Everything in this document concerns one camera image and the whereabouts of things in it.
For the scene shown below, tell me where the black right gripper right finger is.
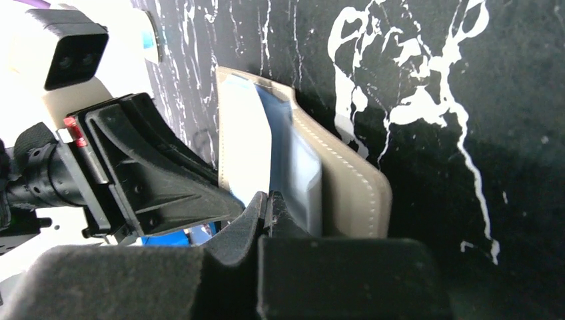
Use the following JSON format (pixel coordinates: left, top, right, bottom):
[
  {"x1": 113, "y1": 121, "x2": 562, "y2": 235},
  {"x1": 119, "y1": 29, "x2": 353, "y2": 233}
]
[{"x1": 257, "y1": 192, "x2": 454, "y2": 319}]

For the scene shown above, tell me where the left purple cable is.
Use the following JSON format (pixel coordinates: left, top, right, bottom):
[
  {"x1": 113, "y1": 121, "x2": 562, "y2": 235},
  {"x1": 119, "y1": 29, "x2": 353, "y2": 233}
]
[{"x1": 13, "y1": 0, "x2": 51, "y2": 10}]

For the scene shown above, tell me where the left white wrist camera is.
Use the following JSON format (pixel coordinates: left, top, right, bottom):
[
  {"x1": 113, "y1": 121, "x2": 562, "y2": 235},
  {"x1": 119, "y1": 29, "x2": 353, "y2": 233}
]
[{"x1": 8, "y1": 9, "x2": 109, "y2": 91}]

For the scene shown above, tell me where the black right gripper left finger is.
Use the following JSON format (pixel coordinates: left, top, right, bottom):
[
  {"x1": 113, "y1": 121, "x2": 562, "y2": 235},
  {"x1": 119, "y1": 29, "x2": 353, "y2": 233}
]
[{"x1": 1, "y1": 192, "x2": 267, "y2": 319}]

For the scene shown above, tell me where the white blue blister pack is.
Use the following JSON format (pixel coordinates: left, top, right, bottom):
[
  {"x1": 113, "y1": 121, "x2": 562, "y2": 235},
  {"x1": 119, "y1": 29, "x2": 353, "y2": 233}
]
[{"x1": 140, "y1": 10, "x2": 161, "y2": 65}]

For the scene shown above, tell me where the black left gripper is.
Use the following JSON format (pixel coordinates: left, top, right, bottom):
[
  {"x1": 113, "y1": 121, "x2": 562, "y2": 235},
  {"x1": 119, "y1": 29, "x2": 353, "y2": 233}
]
[{"x1": 1, "y1": 93, "x2": 244, "y2": 245}]

